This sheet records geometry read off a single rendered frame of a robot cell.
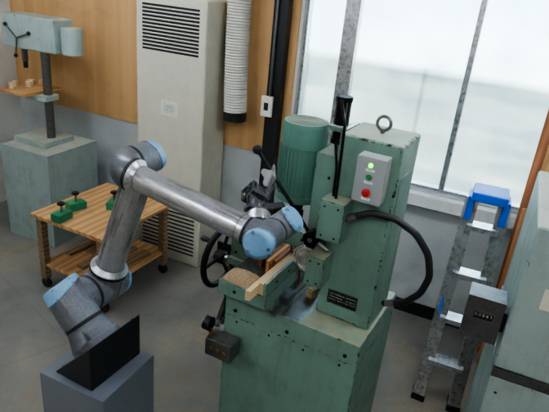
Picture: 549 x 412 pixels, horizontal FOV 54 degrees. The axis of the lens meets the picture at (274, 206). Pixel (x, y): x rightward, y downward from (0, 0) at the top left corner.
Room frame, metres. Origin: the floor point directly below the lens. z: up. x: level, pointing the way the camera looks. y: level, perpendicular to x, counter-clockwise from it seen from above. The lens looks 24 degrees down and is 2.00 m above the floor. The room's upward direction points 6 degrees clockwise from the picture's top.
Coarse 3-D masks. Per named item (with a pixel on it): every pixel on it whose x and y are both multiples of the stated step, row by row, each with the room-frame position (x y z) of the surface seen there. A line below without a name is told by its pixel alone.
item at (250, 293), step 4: (296, 248) 2.00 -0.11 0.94; (284, 260) 1.89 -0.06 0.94; (276, 264) 1.85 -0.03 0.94; (272, 268) 1.82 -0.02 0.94; (268, 272) 1.78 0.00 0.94; (264, 276) 1.75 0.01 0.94; (260, 280) 1.72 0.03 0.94; (252, 284) 1.68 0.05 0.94; (256, 284) 1.69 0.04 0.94; (248, 288) 1.66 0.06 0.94; (252, 288) 1.66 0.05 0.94; (256, 288) 1.67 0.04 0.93; (248, 292) 1.64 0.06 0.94; (252, 292) 1.65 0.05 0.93; (256, 292) 1.68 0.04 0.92; (248, 296) 1.64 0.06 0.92; (252, 296) 1.66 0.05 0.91; (248, 300) 1.63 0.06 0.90
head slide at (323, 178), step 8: (320, 152) 1.84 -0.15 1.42; (328, 152) 1.85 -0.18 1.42; (320, 160) 1.83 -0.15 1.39; (328, 160) 1.82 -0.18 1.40; (320, 168) 1.83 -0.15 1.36; (328, 168) 1.82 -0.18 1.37; (320, 176) 1.83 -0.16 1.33; (328, 176) 1.82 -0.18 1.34; (320, 184) 1.83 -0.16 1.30; (328, 184) 1.82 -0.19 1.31; (312, 192) 1.84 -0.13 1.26; (320, 192) 1.83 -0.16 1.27; (328, 192) 1.81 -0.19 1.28; (312, 200) 1.84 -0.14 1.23; (312, 208) 1.84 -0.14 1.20; (312, 216) 1.84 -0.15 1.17; (312, 224) 1.83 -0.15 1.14
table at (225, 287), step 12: (240, 264) 1.89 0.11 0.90; (252, 264) 1.90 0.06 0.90; (264, 264) 1.91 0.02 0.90; (288, 276) 1.84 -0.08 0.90; (228, 288) 1.75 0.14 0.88; (240, 288) 1.72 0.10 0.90; (276, 288) 1.75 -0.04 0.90; (240, 300) 1.72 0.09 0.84; (252, 300) 1.70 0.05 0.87; (264, 300) 1.67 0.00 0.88
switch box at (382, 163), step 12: (360, 156) 1.67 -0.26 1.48; (372, 156) 1.66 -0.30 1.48; (384, 156) 1.68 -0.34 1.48; (360, 168) 1.66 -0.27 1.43; (372, 168) 1.64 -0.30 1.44; (384, 168) 1.63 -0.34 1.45; (360, 180) 1.66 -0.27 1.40; (372, 180) 1.64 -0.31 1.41; (384, 180) 1.63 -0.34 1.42; (360, 192) 1.66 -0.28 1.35; (372, 192) 1.64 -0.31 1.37; (384, 192) 1.66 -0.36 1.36; (372, 204) 1.64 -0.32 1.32
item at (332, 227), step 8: (320, 200) 1.70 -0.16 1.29; (328, 200) 1.69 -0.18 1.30; (336, 200) 1.70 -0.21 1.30; (344, 200) 1.70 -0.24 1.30; (352, 200) 1.72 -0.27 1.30; (320, 208) 1.70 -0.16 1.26; (328, 208) 1.68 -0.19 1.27; (336, 208) 1.67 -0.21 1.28; (344, 208) 1.66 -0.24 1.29; (320, 216) 1.69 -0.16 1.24; (328, 216) 1.68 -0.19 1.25; (336, 216) 1.67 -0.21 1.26; (344, 216) 1.67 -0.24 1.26; (320, 224) 1.69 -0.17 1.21; (328, 224) 1.68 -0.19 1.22; (336, 224) 1.66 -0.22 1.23; (344, 224) 1.68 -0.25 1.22; (320, 232) 1.69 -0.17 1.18; (328, 232) 1.67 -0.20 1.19; (336, 232) 1.66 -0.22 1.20; (344, 232) 1.69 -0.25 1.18; (328, 240) 1.67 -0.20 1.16; (336, 240) 1.66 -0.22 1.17
